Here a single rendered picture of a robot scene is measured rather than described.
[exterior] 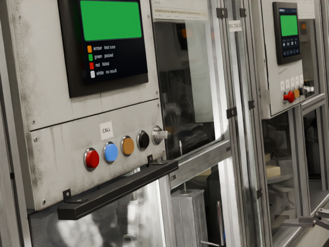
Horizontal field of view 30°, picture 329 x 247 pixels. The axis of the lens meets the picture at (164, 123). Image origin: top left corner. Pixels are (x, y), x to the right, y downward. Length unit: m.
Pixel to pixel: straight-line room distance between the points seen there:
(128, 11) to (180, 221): 0.86
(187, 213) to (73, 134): 0.87
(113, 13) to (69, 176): 0.30
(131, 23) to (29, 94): 0.30
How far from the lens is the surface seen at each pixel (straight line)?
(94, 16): 1.06
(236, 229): 1.72
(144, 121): 1.22
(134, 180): 1.10
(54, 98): 0.99
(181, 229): 1.86
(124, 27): 1.14
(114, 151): 1.10
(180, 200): 1.83
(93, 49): 1.05
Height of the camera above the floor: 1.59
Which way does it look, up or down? 7 degrees down
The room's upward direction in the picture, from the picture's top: 6 degrees counter-clockwise
